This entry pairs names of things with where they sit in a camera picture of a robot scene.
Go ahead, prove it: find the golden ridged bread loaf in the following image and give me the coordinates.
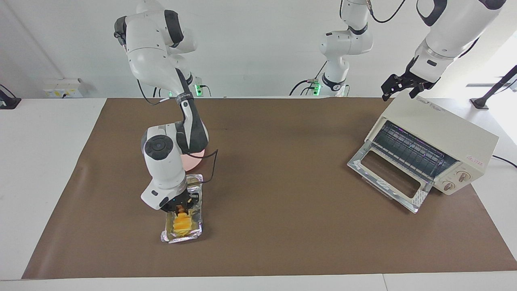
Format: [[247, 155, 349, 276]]
[[172, 209, 191, 236]]

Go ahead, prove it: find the silver foil baking tray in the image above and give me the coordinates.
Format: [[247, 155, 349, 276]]
[[160, 173, 204, 244]]

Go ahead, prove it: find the cream toaster oven body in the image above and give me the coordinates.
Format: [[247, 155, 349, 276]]
[[365, 98, 500, 196]]

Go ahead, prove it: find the glass oven door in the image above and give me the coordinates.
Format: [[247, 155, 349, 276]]
[[347, 141, 434, 214]]

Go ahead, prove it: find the pink round plate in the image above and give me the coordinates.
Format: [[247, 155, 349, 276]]
[[179, 147, 207, 172]]

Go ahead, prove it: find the black stand with slanted pole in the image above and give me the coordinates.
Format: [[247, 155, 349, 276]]
[[470, 65, 517, 110]]

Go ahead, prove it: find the brown table mat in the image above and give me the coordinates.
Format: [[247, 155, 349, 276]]
[[22, 97, 517, 280]]

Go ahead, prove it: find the small black stand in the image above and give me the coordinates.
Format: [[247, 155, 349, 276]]
[[0, 84, 22, 110]]

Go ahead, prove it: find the metal oven wire rack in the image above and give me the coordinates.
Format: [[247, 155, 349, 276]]
[[371, 121, 457, 179]]

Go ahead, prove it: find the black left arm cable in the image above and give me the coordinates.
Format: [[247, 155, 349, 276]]
[[367, 0, 408, 23]]

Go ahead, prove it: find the black left base cable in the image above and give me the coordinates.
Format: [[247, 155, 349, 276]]
[[289, 61, 328, 97]]

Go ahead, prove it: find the black oven power cable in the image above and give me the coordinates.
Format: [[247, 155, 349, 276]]
[[492, 155, 517, 169]]

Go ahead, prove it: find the white wall socket box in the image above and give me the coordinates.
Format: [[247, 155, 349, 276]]
[[43, 78, 84, 99]]

